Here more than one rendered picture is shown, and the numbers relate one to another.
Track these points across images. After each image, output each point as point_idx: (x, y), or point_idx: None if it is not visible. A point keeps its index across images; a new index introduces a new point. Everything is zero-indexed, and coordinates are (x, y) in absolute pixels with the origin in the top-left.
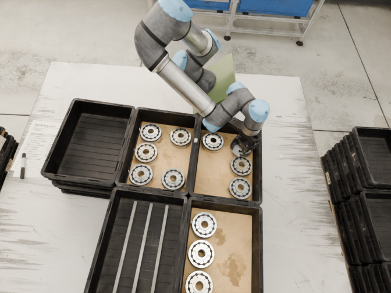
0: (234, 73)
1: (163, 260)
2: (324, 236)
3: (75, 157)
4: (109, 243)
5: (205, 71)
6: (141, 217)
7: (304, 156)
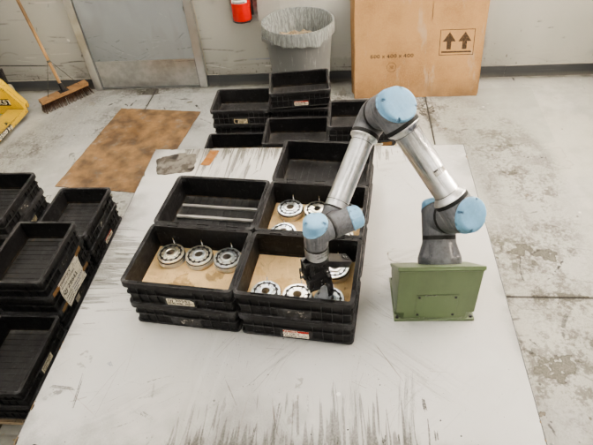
0: (440, 269)
1: None
2: (200, 433)
3: (314, 167)
4: (226, 199)
5: (442, 243)
6: (246, 216)
7: (340, 434)
